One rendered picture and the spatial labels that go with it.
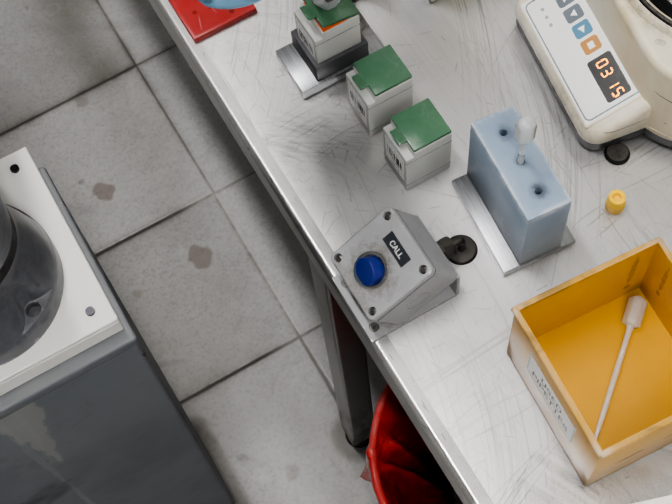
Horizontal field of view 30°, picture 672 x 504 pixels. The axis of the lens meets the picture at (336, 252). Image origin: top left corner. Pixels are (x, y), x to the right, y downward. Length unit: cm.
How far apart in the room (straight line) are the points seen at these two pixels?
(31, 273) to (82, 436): 24
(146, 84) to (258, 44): 106
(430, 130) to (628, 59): 18
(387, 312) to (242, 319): 102
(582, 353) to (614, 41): 28
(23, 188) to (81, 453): 28
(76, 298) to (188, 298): 97
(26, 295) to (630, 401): 50
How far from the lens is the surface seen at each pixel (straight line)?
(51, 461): 126
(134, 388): 120
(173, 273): 209
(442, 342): 107
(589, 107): 114
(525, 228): 103
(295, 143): 116
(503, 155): 104
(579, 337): 108
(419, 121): 109
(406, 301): 103
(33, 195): 115
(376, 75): 111
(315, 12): 113
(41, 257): 107
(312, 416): 197
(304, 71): 118
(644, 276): 108
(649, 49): 109
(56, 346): 109
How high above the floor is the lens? 188
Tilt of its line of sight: 66 degrees down
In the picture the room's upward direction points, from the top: 8 degrees counter-clockwise
